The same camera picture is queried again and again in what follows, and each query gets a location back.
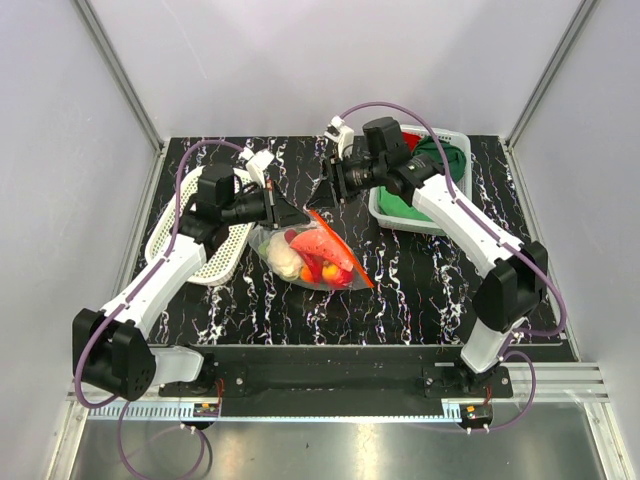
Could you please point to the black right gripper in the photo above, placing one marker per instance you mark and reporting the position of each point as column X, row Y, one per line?
column 323, row 194

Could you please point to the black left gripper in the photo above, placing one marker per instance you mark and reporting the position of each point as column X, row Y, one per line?
column 280, row 211

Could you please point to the clear zip top bag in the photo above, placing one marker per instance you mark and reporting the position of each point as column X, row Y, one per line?
column 310, row 275

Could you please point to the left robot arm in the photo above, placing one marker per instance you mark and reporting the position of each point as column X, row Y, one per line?
column 109, row 346

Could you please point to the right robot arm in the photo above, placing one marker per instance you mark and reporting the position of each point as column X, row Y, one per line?
column 512, row 272

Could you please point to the fake red strawberry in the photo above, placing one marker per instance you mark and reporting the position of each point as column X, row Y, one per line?
column 289, row 235

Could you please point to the fake white cauliflower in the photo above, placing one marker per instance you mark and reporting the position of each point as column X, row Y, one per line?
column 283, row 260

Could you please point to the fake watermelon slice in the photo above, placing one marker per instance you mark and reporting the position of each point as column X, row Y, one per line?
column 326, row 245

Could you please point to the light green cloth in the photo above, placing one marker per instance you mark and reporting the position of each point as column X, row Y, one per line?
column 392, row 205

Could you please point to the white oval perforated basket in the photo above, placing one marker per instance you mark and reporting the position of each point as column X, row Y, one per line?
column 220, row 267

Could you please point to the red cloth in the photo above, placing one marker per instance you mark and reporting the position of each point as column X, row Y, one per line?
column 411, row 139

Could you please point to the white rectangular plastic basket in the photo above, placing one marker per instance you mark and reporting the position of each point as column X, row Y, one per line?
column 458, row 149

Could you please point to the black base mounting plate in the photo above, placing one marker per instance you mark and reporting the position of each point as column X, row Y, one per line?
column 338, row 383

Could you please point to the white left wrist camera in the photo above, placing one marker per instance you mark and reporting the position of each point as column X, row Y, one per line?
column 256, row 164

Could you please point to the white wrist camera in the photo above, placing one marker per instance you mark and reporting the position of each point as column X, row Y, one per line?
column 342, row 135
column 256, row 164

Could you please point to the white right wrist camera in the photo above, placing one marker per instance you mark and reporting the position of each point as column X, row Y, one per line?
column 342, row 135

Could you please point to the white slotted cable duct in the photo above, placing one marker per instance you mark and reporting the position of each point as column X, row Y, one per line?
column 158, row 410

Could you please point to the left aluminium frame post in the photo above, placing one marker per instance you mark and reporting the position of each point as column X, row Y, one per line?
column 110, row 58

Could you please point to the aluminium frame post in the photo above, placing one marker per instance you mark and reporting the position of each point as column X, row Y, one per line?
column 110, row 58
column 561, row 52

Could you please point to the right aluminium frame post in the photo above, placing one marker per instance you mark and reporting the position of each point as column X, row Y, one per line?
column 561, row 52

